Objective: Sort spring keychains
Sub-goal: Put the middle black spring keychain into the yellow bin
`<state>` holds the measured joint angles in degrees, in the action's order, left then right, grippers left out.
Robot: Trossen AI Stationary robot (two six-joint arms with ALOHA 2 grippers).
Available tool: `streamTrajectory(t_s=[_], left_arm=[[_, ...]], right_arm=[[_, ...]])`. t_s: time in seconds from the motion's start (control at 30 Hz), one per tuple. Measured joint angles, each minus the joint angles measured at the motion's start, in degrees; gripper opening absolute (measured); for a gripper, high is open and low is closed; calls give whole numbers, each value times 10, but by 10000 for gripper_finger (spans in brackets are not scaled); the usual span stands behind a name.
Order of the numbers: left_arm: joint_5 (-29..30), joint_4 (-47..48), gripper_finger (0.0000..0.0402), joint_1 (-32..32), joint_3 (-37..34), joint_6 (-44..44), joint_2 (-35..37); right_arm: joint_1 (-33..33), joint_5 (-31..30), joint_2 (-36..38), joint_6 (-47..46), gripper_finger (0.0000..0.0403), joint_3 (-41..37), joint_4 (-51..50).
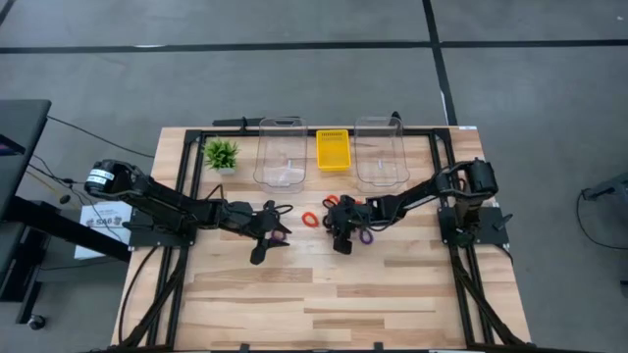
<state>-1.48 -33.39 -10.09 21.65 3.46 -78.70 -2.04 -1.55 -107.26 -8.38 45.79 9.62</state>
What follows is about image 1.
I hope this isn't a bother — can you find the black floor cable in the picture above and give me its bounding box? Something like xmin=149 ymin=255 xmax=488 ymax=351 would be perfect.
xmin=575 ymin=188 xmax=628 ymax=251
xmin=47 ymin=116 xmax=156 ymax=159

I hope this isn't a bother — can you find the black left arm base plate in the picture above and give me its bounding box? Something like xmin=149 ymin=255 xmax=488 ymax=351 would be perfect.
xmin=128 ymin=208 xmax=197 ymax=248

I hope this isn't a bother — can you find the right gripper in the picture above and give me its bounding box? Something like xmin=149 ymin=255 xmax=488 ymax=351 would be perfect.
xmin=322 ymin=194 xmax=375 ymax=256

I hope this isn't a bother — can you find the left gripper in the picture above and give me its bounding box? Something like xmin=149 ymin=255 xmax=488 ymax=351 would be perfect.
xmin=222 ymin=198 xmax=294 ymax=267

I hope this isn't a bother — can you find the white paper label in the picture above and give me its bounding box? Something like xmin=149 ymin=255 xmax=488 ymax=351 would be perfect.
xmin=73 ymin=200 xmax=134 ymax=261

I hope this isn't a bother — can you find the grey stand foot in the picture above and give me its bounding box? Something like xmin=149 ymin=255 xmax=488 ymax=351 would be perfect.
xmin=582 ymin=171 xmax=628 ymax=202

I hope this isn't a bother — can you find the black desk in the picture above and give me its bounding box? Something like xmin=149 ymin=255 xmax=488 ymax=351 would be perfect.
xmin=0 ymin=99 xmax=131 ymax=325

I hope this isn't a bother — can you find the yellow plastic basket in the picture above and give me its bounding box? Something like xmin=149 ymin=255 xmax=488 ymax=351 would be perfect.
xmin=315 ymin=128 xmax=352 ymax=173

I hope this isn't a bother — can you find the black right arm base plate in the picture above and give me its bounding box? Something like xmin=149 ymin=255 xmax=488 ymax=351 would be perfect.
xmin=438 ymin=205 xmax=514 ymax=246

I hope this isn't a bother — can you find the green plant in white pot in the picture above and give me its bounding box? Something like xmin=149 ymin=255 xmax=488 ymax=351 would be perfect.
xmin=202 ymin=137 xmax=241 ymax=177

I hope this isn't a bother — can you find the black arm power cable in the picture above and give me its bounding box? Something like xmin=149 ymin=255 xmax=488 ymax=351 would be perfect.
xmin=117 ymin=244 xmax=162 ymax=344

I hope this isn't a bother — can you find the clear plastic bin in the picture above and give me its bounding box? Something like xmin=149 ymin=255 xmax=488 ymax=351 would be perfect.
xmin=353 ymin=116 xmax=411 ymax=193
xmin=252 ymin=116 xmax=309 ymax=194

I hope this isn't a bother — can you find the black mounting bar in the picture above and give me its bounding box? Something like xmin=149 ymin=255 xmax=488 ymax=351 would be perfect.
xmin=212 ymin=116 xmax=301 ymax=129

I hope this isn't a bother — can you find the black aluminium table frame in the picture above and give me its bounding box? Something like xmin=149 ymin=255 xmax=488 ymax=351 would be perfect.
xmin=110 ymin=125 xmax=529 ymax=352

